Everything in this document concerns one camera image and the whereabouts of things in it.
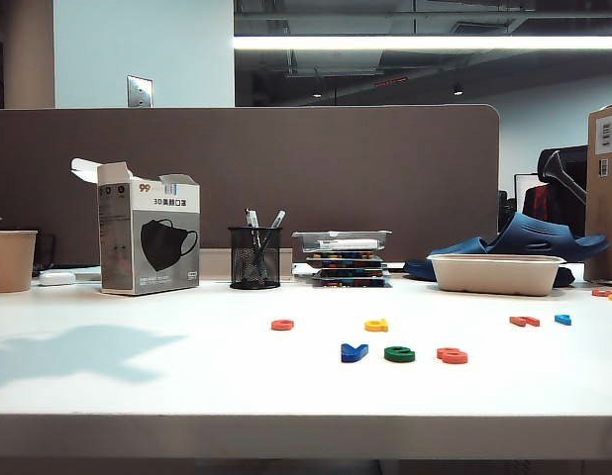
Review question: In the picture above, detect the white monitor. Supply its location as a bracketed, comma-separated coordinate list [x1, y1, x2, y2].
[514, 172, 541, 212]

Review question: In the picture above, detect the red garment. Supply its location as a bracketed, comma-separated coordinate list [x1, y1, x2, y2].
[522, 183, 554, 222]

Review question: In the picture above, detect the green letter e magnet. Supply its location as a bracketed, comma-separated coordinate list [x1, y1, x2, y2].
[383, 345, 417, 363]

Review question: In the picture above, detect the black office chair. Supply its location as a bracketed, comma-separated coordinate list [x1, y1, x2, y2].
[536, 144, 589, 238]

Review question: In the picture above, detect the white ceiling light strip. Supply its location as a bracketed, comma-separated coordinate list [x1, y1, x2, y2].
[233, 35, 612, 50]

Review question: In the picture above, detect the orange letter s magnet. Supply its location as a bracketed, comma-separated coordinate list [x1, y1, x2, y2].
[436, 346, 469, 365]

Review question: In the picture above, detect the blue letter y magnet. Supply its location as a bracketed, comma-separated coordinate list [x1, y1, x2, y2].
[340, 342, 370, 364]

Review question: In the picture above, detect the colourful magnet letter pack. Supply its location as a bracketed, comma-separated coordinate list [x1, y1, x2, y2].
[311, 277, 394, 289]
[313, 268, 389, 279]
[305, 252, 385, 263]
[310, 261, 389, 271]

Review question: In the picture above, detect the grey face mask box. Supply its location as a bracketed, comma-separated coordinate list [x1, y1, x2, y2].
[70, 157, 202, 297]

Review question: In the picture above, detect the brown desk partition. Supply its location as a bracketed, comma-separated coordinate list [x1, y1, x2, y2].
[0, 103, 502, 271]

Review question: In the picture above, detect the beige pulp food container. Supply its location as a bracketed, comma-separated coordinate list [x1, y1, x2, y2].
[427, 253, 567, 298]

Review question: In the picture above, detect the cardboard box with labels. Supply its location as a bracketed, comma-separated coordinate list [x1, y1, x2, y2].
[584, 103, 612, 283]

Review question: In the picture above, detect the metal wall switch plate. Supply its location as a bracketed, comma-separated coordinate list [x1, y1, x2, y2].
[127, 74, 154, 109]

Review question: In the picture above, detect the brown paper cup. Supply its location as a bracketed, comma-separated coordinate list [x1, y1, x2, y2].
[0, 230, 40, 294]

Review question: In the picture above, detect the white earbuds case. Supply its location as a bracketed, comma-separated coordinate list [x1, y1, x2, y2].
[38, 271, 78, 287]

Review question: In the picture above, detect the black mesh pen holder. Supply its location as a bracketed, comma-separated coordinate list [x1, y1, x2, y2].
[228, 226, 283, 291]

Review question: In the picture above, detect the white flat packet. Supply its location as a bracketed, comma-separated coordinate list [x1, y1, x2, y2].
[315, 238, 380, 250]

